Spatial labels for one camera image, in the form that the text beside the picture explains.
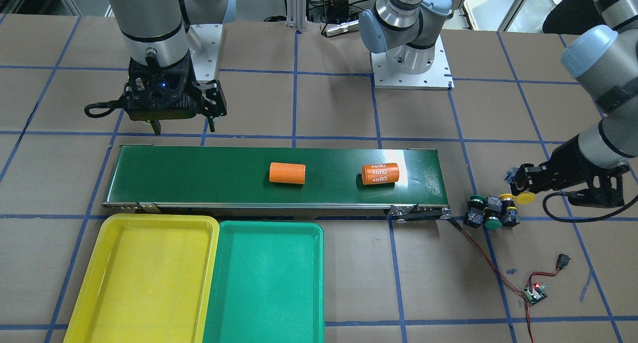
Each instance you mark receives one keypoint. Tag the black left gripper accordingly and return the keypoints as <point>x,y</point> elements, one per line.
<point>562,174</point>

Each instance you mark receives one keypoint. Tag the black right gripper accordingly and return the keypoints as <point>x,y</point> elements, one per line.
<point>212,97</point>

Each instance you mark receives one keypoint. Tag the yellow push button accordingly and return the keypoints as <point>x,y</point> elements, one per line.
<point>519,182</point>
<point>509,216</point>

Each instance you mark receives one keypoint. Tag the green push button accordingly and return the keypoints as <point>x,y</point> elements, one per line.
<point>492,213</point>
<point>474,214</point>

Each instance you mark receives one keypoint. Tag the plain orange cylinder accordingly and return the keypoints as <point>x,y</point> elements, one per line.
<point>287,173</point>

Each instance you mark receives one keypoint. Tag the orange cylinder with 4680 text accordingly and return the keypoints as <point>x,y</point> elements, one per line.
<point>380,173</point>

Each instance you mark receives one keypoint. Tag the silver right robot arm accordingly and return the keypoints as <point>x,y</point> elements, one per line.
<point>174,48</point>

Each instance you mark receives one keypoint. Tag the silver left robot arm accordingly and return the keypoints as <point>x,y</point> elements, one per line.
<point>603,60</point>

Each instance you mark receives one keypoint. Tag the green conveyor belt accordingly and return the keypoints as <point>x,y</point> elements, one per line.
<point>155,177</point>

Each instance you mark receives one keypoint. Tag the small green circuit board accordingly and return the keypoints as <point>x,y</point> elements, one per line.
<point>534,293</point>

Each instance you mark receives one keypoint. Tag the yellow plastic tray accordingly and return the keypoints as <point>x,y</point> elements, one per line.
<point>147,281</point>

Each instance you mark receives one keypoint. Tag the green plastic tray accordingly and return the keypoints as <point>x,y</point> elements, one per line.
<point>267,284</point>

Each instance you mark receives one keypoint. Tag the black rocker switch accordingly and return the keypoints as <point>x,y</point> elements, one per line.
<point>562,261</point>

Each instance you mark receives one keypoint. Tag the aluminium frame post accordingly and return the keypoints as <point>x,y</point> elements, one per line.
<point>296,16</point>

